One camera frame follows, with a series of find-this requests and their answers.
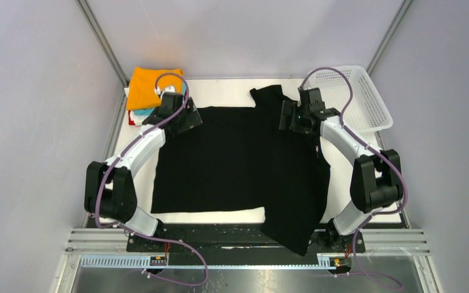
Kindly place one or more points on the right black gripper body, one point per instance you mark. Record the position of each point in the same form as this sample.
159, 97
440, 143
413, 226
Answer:
287, 118

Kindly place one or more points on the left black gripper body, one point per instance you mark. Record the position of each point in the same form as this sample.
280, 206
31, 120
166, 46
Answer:
190, 119

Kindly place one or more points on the black t-shirt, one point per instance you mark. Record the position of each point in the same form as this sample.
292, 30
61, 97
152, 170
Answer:
239, 159

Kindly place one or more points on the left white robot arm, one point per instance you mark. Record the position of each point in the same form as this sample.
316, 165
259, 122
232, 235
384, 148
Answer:
109, 186

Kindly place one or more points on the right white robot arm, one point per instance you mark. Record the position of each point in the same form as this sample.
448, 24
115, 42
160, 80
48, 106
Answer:
376, 181

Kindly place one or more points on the teal folded t-shirt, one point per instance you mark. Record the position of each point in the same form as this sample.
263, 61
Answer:
148, 111

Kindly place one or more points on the orange folded t-shirt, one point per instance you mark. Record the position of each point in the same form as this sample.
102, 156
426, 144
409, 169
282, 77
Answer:
142, 93

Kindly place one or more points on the white folded t-shirt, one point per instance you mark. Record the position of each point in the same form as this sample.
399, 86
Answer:
137, 119

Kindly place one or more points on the red folded t-shirt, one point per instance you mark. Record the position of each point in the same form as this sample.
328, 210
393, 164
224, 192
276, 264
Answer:
130, 119

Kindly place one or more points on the white plastic basket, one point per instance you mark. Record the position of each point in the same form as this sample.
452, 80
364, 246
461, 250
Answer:
367, 111

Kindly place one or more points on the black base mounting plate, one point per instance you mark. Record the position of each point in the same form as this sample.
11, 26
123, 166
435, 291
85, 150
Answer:
246, 244

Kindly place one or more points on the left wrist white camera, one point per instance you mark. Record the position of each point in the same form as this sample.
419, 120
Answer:
168, 89

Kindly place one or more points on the left aluminium frame post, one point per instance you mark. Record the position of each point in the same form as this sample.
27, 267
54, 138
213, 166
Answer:
103, 42

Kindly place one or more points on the aluminium frame post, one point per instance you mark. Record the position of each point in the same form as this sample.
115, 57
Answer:
388, 35
103, 42

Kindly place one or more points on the white slotted cable duct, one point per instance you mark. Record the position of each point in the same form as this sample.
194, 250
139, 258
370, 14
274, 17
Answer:
157, 262

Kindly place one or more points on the right aluminium frame post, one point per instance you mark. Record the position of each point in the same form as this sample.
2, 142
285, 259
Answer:
388, 35

